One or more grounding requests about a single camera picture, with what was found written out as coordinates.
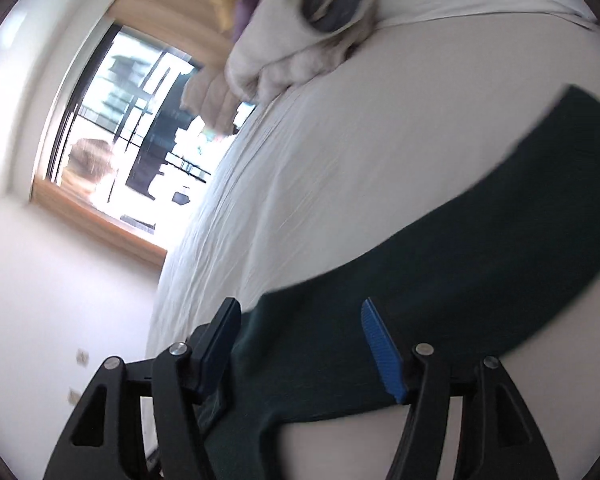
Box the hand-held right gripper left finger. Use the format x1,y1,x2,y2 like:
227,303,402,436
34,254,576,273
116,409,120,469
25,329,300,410
42,297,243,480

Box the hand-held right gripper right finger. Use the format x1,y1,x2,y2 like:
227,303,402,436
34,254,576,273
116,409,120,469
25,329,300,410
361,298,561,480

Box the dark green knit garment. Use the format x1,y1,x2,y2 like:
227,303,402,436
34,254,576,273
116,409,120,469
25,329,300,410
200,85,600,480

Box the dark hanging clothes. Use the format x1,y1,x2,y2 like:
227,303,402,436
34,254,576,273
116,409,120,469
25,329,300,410
126,64,202,197

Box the beige pleated curtain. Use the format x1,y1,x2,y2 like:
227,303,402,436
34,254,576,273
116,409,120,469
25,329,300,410
30,180,168,268

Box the white bed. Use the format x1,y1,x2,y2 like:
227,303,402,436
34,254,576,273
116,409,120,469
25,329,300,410
145,0,600,480

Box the brown patterned hanging garment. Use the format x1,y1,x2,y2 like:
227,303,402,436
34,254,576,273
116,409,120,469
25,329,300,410
67,137,114,182

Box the large window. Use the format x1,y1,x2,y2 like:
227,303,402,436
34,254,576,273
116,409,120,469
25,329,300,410
45,20,261,236

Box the purple cloth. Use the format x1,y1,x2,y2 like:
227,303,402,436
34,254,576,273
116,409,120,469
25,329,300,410
230,0,272,44

